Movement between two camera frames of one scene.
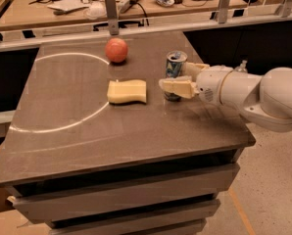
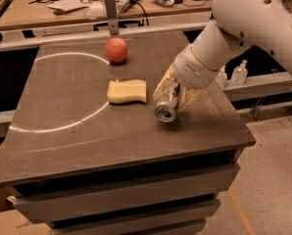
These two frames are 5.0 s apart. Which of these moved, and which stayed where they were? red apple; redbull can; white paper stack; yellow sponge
Moved: redbull can
Stayed: white paper stack; yellow sponge; red apple
